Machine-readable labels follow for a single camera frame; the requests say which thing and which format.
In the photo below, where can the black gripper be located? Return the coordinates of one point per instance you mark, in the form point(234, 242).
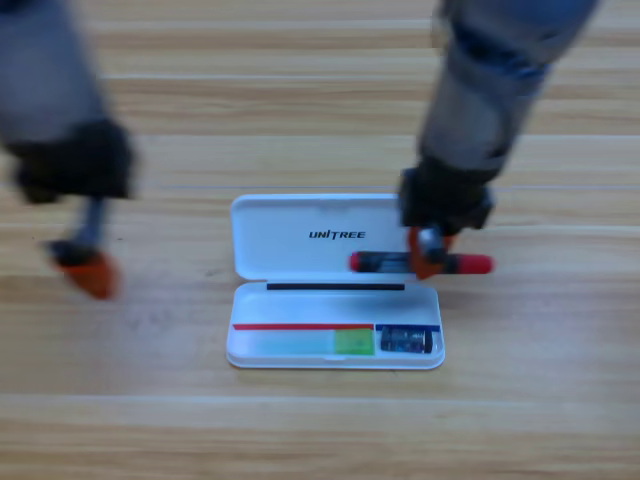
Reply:
point(445, 200)
point(75, 160)

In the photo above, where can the red and black marker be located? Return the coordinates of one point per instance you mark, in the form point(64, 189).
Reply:
point(470, 263)

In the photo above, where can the black eraser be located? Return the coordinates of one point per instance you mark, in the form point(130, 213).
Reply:
point(405, 340)

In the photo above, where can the green translucent pen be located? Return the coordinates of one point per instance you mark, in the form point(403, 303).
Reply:
point(350, 342)

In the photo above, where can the white Unitree pencil case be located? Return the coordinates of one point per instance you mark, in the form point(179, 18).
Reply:
point(310, 305)

